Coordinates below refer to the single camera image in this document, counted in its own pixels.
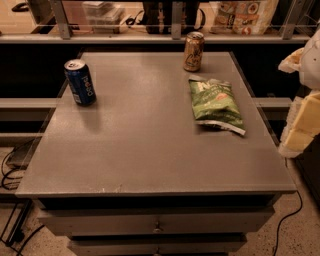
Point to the upper drawer knob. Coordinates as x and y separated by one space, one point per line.
157 229

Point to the clear plastic container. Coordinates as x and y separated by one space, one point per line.
103 16

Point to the grey drawer cabinet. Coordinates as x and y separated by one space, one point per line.
106 174

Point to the blue pepsi can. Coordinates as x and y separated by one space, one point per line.
80 82

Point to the green jalapeno chip bag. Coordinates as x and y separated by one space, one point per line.
214 104

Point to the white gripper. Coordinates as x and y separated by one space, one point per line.
312 68

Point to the dark bottles on shelf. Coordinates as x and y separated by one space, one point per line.
157 17

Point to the gold soda can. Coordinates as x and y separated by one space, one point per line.
194 45

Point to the grey metal shelf rail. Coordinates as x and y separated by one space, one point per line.
300 21

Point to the colourful snack bag on shelf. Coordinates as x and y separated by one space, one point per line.
252 17

